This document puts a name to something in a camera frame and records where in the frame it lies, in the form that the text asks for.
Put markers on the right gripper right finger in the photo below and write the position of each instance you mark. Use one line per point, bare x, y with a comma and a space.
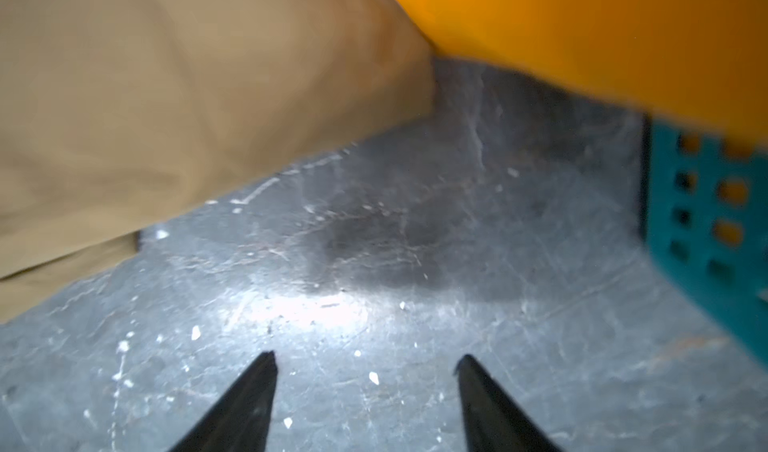
492, 420

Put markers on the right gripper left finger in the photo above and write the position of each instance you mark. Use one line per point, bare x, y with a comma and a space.
239, 421

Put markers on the teal plastic basket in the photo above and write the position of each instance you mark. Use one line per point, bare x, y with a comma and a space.
704, 205

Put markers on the khaki tan shorts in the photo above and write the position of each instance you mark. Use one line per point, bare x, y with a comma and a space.
119, 114

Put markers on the orange shorts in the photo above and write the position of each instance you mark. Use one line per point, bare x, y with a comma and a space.
700, 62

